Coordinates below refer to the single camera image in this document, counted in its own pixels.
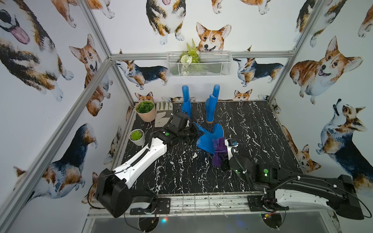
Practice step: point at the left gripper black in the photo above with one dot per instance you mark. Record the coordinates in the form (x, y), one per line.
(192, 131)

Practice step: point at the blue rubber boot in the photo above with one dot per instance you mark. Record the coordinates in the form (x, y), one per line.
(186, 105)
(205, 142)
(211, 103)

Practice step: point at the purple cloth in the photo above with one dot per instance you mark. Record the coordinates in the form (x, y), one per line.
(220, 152)

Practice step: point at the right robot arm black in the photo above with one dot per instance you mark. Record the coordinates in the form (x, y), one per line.
(280, 189)

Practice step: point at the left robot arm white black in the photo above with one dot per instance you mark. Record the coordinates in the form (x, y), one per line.
(114, 191)

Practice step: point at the white grey work glove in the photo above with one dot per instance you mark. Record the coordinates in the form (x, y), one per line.
(164, 112)

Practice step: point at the pink ribbed plant pot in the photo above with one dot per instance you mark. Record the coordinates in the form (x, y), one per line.
(148, 117)

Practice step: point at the small white plant pot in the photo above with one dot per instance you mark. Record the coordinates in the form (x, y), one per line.
(141, 142)

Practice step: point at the green plant in white pot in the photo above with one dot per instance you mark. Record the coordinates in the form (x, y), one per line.
(136, 135)

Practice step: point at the green plant in pink pot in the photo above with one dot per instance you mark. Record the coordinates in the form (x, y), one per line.
(145, 107)

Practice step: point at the fern and white flower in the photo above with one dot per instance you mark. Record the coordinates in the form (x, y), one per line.
(189, 60)

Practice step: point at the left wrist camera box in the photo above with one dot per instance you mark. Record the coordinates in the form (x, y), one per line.
(178, 121)

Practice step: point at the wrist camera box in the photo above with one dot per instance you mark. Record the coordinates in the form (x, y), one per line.
(178, 121)
(232, 147)

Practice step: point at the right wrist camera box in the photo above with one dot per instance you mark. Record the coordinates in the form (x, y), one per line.
(232, 147)

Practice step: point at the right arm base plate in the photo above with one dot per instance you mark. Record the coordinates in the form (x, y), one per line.
(263, 204)

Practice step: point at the white wire wall basket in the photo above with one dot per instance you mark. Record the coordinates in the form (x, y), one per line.
(212, 64)

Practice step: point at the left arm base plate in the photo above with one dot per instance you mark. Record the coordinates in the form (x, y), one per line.
(150, 206)

